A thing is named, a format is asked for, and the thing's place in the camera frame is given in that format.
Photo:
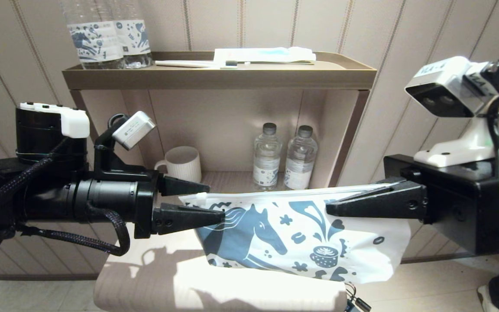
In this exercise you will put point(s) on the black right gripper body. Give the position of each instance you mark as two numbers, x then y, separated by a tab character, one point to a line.
461	203

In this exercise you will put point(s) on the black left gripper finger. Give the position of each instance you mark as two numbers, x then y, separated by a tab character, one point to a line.
184	219
180	186

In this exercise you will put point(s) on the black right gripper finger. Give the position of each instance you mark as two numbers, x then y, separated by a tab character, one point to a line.
388	201

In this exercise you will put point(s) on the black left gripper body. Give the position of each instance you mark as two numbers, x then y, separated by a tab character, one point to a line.
111	199

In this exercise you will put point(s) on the white blue horse pouch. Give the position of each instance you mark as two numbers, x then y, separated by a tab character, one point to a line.
297	234

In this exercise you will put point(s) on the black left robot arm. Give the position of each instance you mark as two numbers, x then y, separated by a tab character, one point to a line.
37	199

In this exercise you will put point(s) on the white ribbed mug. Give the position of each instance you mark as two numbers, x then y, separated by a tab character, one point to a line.
184	167

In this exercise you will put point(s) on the small clear water bottle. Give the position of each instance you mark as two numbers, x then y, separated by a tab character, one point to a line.
267	164
299	169

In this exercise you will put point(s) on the black key bundle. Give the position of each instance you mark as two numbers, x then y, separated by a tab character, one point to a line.
355	301

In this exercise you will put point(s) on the brown open shelf cabinet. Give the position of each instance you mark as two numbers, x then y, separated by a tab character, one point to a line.
215	78

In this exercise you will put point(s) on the white toothbrush black bristles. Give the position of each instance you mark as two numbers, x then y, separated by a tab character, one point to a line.
180	63

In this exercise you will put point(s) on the white blue packet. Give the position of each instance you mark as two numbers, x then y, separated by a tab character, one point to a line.
254	54

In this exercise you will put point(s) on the large clear water bottle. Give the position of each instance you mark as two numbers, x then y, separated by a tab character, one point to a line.
95	41
137	39

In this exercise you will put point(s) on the black left camera bracket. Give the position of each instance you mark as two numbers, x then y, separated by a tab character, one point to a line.
106	164

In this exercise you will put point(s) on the white right camera bracket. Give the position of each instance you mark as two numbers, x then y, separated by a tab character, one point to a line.
470	147

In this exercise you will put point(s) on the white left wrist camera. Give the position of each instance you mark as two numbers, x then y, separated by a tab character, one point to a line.
134	130

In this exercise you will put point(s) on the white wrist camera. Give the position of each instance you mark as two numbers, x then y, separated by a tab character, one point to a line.
134	130
444	86

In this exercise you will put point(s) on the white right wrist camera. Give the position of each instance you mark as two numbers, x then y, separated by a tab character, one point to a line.
444	86

